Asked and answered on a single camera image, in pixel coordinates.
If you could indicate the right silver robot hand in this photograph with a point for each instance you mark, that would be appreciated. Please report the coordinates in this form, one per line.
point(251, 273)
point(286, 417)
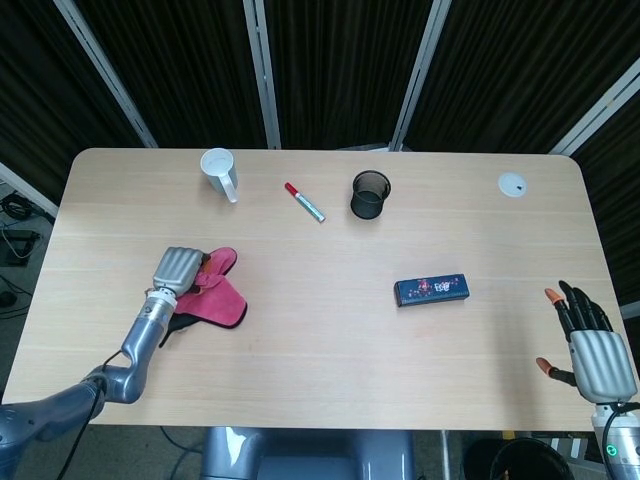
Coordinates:
point(595, 350)

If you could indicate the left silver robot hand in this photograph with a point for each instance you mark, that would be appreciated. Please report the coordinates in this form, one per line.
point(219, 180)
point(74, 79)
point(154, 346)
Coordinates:
point(177, 270)

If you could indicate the pink cloth with black trim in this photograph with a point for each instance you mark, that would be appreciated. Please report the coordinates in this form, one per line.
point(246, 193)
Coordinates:
point(215, 300)

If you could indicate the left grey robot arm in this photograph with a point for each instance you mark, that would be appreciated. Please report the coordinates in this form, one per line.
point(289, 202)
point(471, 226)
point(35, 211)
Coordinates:
point(135, 345)

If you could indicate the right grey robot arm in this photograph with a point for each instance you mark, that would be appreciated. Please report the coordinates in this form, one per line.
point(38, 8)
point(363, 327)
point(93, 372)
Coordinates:
point(617, 440)

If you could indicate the black round bin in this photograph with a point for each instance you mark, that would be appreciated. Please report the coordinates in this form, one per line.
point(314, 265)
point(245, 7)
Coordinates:
point(530, 457)

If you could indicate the red capped marker pen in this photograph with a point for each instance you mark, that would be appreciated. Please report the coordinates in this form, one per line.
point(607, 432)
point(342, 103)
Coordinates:
point(305, 202)

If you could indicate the dark blue printed box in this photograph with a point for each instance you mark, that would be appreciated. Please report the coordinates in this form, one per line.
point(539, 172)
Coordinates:
point(432, 291)

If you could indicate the black mesh pen holder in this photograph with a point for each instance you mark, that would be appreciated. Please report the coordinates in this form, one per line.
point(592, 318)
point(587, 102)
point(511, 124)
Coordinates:
point(369, 196)

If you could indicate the grey robot torso base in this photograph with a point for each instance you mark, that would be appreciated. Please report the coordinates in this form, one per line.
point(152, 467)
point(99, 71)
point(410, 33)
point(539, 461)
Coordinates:
point(305, 452)

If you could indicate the grey metal partition post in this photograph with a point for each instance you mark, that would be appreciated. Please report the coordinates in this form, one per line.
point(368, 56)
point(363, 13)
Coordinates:
point(595, 110)
point(107, 75)
point(417, 75)
point(265, 75)

